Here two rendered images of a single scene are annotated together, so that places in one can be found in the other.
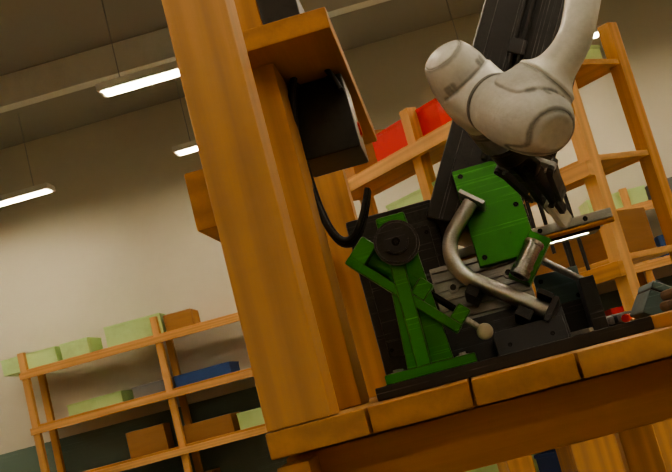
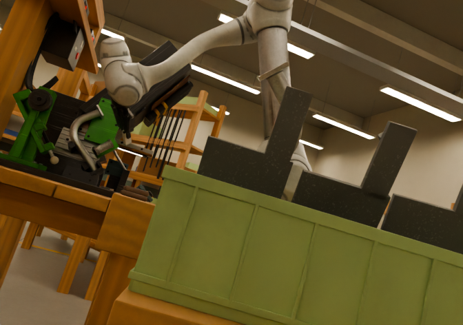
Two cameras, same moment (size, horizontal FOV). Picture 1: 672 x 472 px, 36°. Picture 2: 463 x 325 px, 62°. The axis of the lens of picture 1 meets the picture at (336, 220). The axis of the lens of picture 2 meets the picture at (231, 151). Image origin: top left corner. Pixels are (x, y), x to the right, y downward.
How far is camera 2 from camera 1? 0.42 m
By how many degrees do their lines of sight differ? 17
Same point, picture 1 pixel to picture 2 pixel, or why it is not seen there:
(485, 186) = (109, 111)
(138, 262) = not seen: hidden behind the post
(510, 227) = (107, 131)
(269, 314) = not seen: outside the picture
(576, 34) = (165, 68)
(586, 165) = (184, 144)
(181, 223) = (45, 76)
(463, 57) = (118, 46)
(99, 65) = not seen: outside the picture
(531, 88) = (131, 74)
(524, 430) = (17, 204)
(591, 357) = (62, 190)
